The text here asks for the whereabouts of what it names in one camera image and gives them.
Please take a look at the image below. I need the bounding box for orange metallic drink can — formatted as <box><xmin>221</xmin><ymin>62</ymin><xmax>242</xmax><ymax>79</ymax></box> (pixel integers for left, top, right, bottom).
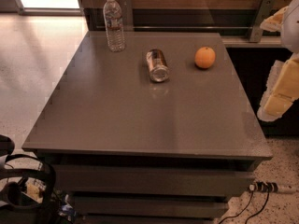
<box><xmin>146</xmin><ymin>49</ymin><xmax>169</xmax><ymax>82</ymax></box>

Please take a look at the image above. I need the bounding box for grey drawer cabinet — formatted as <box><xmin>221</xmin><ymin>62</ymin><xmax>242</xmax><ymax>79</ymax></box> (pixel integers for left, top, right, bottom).
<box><xmin>24</xmin><ymin>32</ymin><xmax>272</xmax><ymax>224</ymax></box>

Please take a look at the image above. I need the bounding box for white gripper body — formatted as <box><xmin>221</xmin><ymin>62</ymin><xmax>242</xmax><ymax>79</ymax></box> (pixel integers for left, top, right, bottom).
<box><xmin>281</xmin><ymin>0</ymin><xmax>299</xmax><ymax>53</ymax></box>

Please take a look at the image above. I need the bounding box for white power strip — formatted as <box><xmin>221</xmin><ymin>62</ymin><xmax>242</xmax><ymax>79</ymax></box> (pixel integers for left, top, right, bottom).
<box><xmin>248</xmin><ymin>181</ymin><xmax>297</xmax><ymax>194</ymax></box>

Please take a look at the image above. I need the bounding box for clear plastic water bottle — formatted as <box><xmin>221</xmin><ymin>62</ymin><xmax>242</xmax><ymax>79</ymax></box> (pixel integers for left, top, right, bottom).
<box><xmin>103</xmin><ymin>0</ymin><xmax>125</xmax><ymax>52</ymax></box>

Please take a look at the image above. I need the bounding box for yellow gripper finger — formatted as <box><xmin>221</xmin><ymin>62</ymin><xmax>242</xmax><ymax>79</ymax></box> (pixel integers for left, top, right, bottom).
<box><xmin>257</xmin><ymin>53</ymin><xmax>299</xmax><ymax>122</ymax></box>
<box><xmin>260</xmin><ymin>6</ymin><xmax>289</xmax><ymax>32</ymax></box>

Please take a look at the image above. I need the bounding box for metal rail bracket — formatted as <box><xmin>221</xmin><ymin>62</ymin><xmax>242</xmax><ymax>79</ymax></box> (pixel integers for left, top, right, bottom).
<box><xmin>248</xmin><ymin>0</ymin><xmax>276</xmax><ymax>43</ymax></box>
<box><xmin>120</xmin><ymin>0</ymin><xmax>134</xmax><ymax>32</ymax></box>

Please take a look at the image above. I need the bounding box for metal rail bracket left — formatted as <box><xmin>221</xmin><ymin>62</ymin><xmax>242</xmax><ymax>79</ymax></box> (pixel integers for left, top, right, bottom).
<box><xmin>120</xmin><ymin>0</ymin><xmax>134</xmax><ymax>32</ymax></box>

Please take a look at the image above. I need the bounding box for black cable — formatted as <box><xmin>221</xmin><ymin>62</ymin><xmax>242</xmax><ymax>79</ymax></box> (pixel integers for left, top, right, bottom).
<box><xmin>218</xmin><ymin>190</ymin><xmax>255</xmax><ymax>224</ymax></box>
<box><xmin>244</xmin><ymin>191</ymin><xmax>271</xmax><ymax>224</ymax></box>

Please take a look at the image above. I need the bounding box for orange fruit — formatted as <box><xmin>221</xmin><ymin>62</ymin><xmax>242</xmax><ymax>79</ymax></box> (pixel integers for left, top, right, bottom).
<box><xmin>194</xmin><ymin>47</ymin><xmax>216</xmax><ymax>69</ymax></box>

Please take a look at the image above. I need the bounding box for metal rail bracket right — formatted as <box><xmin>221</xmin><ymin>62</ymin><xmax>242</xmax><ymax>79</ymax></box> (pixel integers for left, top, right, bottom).
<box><xmin>248</xmin><ymin>0</ymin><xmax>276</xmax><ymax>43</ymax></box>

